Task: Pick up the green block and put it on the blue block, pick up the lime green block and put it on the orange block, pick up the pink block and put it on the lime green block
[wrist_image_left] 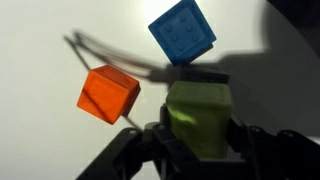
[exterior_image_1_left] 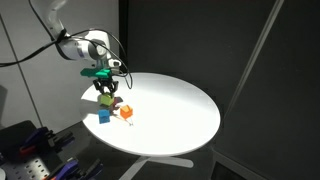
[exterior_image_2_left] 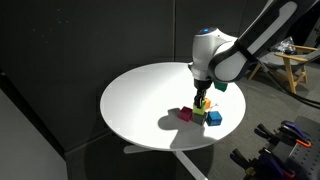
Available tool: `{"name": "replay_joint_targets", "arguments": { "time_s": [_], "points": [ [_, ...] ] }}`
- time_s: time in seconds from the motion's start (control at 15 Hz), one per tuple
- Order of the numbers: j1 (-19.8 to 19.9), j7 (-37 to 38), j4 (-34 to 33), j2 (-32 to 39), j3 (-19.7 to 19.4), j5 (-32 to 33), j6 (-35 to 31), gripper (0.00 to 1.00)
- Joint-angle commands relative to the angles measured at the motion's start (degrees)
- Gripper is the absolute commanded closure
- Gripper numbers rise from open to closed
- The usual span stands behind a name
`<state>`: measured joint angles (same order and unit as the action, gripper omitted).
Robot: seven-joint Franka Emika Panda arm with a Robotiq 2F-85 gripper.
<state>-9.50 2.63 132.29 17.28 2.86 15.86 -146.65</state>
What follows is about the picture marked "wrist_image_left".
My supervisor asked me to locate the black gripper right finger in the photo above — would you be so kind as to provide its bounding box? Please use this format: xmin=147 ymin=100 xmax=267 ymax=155
xmin=227 ymin=113 xmax=320 ymax=180

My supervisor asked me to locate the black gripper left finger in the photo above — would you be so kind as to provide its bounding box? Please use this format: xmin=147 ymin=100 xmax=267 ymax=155
xmin=75 ymin=103 xmax=202 ymax=180

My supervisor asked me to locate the lime green block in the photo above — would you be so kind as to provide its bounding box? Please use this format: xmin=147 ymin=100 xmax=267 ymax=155
xmin=165 ymin=80 xmax=234 ymax=160

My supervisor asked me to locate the orange block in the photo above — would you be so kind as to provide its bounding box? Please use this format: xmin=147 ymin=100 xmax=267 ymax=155
xmin=76 ymin=64 xmax=142 ymax=126

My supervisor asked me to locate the blue block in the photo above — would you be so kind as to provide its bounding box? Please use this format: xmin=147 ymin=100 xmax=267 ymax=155
xmin=147 ymin=0 xmax=218 ymax=67

